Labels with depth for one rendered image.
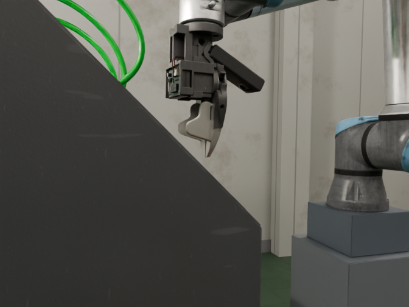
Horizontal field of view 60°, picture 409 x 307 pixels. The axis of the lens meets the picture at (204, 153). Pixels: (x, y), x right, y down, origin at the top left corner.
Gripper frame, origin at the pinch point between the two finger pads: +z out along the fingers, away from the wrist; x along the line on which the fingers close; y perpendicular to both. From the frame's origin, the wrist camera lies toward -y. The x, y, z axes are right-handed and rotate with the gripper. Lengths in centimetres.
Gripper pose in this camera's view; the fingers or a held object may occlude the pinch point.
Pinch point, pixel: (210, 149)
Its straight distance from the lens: 60.5
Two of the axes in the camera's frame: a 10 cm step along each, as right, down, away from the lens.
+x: 4.2, 0.5, -9.1
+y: -9.1, 0.0, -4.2
